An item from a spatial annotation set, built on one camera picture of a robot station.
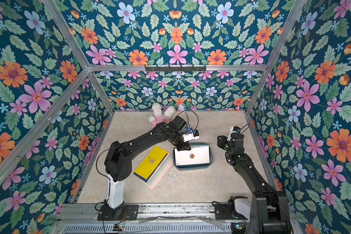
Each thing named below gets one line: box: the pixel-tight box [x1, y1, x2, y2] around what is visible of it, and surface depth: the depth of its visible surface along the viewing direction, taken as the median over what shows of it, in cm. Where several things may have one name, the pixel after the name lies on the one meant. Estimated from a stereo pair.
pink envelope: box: [149, 158, 174, 191], surface depth 88 cm
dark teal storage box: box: [172, 142, 214, 171], surface depth 90 cm
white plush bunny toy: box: [148, 102, 176, 127], surface depth 110 cm
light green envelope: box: [146, 156, 173, 186], surface depth 90 cm
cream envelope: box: [174, 145, 211, 166], surface depth 92 cm
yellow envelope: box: [134, 145, 169, 180], surface depth 92 cm
